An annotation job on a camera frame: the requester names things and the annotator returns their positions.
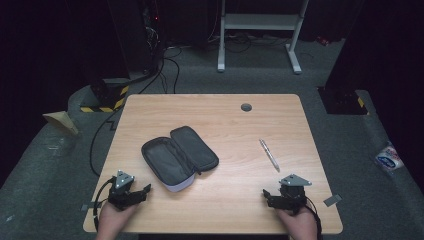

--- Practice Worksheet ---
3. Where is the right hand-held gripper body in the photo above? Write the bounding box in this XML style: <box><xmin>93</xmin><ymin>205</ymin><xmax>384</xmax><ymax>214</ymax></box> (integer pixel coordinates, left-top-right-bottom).
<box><xmin>277</xmin><ymin>173</ymin><xmax>313</xmax><ymax>214</ymax></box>

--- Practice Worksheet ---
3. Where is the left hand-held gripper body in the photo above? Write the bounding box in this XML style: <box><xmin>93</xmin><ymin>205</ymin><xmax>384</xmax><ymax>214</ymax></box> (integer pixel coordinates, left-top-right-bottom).
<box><xmin>107</xmin><ymin>169</ymin><xmax>139</xmax><ymax>212</ymax></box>

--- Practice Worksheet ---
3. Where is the silver pen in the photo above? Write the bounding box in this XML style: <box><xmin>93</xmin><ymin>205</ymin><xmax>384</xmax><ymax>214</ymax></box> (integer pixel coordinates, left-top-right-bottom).
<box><xmin>258</xmin><ymin>138</ymin><xmax>281</xmax><ymax>174</ymax></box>

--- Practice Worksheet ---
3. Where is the black pencil case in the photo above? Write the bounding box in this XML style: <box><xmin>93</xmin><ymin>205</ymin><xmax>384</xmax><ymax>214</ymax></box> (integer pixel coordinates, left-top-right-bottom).
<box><xmin>140</xmin><ymin>125</ymin><xmax>220</xmax><ymax>193</ymax></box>

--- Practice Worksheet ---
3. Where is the person's left hand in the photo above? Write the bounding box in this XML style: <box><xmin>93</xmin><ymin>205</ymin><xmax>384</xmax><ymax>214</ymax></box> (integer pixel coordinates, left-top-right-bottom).
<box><xmin>95</xmin><ymin>201</ymin><xmax>140</xmax><ymax>240</ymax></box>

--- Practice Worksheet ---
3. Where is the person's right hand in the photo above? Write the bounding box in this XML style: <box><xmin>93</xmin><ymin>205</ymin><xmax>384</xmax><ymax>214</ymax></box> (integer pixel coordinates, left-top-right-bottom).
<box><xmin>274</xmin><ymin>205</ymin><xmax>320</xmax><ymax>240</ymax></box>

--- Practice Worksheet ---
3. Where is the grey tape strip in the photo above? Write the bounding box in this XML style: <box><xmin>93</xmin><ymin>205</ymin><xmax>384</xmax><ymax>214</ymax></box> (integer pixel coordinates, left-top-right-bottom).
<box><xmin>80</xmin><ymin>201</ymin><xmax>108</xmax><ymax>212</ymax></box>
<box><xmin>322</xmin><ymin>193</ymin><xmax>343</xmax><ymax>208</ymax></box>

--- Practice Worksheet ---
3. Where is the beige cardboard piece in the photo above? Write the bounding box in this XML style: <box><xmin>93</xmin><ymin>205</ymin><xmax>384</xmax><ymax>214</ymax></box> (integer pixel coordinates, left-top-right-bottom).
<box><xmin>42</xmin><ymin>110</ymin><xmax>80</xmax><ymax>136</ymax></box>

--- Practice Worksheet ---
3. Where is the yellow black striped stand base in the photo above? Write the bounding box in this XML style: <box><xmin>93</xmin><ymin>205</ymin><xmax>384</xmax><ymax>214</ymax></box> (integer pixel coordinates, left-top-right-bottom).
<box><xmin>79</xmin><ymin>77</ymin><xmax>131</xmax><ymax>114</ymax></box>

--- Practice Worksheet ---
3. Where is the white blue tissue packet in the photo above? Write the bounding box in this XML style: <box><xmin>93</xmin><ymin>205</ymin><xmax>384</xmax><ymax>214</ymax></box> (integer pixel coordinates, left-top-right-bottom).
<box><xmin>373</xmin><ymin>141</ymin><xmax>406</xmax><ymax>172</ymax></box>

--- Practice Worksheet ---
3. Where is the black stand base yellow mark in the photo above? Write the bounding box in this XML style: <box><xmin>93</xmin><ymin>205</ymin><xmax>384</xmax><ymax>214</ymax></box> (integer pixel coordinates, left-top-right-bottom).
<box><xmin>317</xmin><ymin>85</ymin><xmax>370</xmax><ymax>116</ymax></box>

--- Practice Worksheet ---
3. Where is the dark computer tower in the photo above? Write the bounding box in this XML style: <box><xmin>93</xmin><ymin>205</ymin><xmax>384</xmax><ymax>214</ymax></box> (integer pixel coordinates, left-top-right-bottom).
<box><xmin>107</xmin><ymin>0</ymin><xmax>168</xmax><ymax>75</ymax></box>

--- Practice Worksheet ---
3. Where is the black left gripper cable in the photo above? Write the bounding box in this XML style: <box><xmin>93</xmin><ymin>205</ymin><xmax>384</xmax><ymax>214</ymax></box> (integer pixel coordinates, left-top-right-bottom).
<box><xmin>92</xmin><ymin>177</ymin><xmax>116</xmax><ymax>233</ymax></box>

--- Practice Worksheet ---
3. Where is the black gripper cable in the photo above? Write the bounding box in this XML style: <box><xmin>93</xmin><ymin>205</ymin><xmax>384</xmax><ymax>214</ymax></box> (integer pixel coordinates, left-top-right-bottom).
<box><xmin>305</xmin><ymin>196</ymin><xmax>324</xmax><ymax>240</ymax></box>
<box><xmin>92</xmin><ymin>177</ymin><xmax>116</xmax><ymax>233</ymax></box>

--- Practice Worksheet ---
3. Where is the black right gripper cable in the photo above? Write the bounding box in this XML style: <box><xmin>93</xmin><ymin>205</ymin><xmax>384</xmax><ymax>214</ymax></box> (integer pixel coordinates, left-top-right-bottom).
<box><xmin>305</xmin><ymin>196</ymin><xmax>324</xmax><ymax>240</ymax></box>

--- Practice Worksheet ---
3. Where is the long black floor cable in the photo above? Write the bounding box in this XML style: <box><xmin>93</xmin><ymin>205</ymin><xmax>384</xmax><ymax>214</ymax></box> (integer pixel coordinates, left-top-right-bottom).
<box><xmin>88</xmin><ymin>107</ymin><xmax>124</xmax><ymax>178</ymax></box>

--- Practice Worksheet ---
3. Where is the thick black floor cable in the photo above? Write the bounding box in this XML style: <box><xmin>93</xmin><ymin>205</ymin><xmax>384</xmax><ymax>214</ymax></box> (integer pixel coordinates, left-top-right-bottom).
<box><xmin>116</xmin><ymin>46</ymin><xmax>166</xmax><ymax>90</ymax></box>

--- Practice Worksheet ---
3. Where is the thin black looped cable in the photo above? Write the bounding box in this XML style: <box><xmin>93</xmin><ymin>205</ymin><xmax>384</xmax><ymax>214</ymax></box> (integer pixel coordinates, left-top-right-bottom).
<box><xmin>159</xmin><ymin>46</ymin><xmax>184</xmax><ymax>95</ymax></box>

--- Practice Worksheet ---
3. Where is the black cable bundle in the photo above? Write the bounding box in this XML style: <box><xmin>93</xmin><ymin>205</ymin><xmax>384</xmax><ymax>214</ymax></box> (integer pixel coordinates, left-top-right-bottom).
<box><xmin>206</xmin><ymin>30</ymin><xmax>294</xmax><ymax>54</ymax></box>

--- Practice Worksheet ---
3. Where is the white metal stand frame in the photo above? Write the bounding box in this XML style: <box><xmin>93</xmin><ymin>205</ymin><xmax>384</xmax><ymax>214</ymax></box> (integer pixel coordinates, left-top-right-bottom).
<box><xmin>217</xmin><ymin>0</ymin><xmax>310</xmax><ymax>75</ymax></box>

